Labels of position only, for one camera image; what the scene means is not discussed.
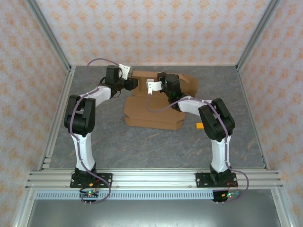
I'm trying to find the brown cardboard paper box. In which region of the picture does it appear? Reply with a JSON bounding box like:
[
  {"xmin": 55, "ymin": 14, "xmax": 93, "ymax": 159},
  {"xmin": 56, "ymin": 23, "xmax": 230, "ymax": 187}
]
[{"xmin": 123, "ymin": 70, "xmax": 200, "ymax": 130}]

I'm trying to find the small green-lit controller board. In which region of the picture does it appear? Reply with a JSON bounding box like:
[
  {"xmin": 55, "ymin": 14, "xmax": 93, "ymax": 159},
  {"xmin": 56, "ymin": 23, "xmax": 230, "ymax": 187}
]
[
  {"xmin": 79, "ymin": 188, "xmax": 100, "ymax": 199},
  {"xmin": 221, "ymin": 190, "xmax": 241, "ymax": 199}
]

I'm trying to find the grey metal shelf panel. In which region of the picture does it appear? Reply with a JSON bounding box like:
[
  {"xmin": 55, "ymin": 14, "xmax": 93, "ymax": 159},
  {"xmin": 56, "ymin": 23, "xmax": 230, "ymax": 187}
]
[{"xmin": 26, "ymin": 199, "xmax": 284, "ymax": 227}]

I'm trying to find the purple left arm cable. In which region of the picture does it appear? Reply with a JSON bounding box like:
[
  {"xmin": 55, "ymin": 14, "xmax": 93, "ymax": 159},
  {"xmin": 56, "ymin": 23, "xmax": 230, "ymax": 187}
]
[{"xmin": 70, "ymin": 58, "xmax": 123, "ymax": 204}]

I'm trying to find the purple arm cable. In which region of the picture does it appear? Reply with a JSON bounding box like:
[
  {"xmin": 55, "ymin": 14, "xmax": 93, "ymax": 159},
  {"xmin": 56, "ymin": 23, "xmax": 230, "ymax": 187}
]
[
  {"xmin": 70, "ymin": 58, "xmax": 123, "ymax": 204},
  {"xmin": 145, "ymin": 92, "xmax": 250, "ymax": 204}
]

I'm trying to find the aluminium table side rail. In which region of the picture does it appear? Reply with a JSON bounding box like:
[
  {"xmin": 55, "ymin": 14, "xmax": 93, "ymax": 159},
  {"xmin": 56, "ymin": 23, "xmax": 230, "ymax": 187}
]
[
  {"xmin": 37, "ymin": 66, "xmax": 76, "ymax": 171},
  {"xmin": 236, "ymin": 66, "xmax": 270, "ymax": 171}
]

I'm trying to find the aluminium frame post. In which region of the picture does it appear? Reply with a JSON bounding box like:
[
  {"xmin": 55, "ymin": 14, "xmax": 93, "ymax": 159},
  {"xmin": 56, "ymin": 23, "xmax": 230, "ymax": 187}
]
[
  {"xmin": 236, "ymin": 0, "xmax": 282, "ymax": 71},
  {"xmin": 24, "ymin": 0, "xmax": 73, "ymax": 72}
]

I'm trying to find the long aluminium mounting rail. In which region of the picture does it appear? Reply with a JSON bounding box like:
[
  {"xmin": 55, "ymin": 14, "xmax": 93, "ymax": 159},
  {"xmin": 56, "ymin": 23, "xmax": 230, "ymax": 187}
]
[{"xmin": 25, "ymin": 168, "xmax": 284, "ymax": 190}]

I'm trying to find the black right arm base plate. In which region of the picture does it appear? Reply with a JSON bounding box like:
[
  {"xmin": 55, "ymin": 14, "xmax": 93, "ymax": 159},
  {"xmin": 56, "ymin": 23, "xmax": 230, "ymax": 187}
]
[{"xmin": 195, "ymin": 172, "xmax": 238, "ymax": 189}]

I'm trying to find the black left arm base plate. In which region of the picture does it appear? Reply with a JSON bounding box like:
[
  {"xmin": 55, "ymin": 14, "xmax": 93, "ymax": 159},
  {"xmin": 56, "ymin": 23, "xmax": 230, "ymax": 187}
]
[{"xmin": 69, "ymin": 173, "xmax": 113, "ymax": 189}]

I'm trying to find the grey slotted cable duct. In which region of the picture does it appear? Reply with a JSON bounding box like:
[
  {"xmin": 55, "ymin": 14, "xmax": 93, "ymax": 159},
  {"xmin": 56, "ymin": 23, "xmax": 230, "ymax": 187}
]
[{"xmin": 35, "ymin": 191, "xmax": 215, "ymax": 201}]

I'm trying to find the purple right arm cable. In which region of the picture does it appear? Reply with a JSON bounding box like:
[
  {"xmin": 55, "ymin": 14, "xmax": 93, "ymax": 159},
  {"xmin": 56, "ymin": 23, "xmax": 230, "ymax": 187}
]
[{"xmin": 145, "ymin": 92, "xmax": 250, "ymax": 204}]

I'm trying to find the aluminium frame leg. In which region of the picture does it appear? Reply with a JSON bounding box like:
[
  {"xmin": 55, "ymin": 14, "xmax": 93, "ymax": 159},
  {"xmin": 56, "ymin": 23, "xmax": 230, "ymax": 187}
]
[
  {"xmin": 13, "ymin": 189, "xmax": 36, "ymax": 227},
  {"xmin": 271, "ymin": 189, "xmax": 295, "ymax": 227}
]

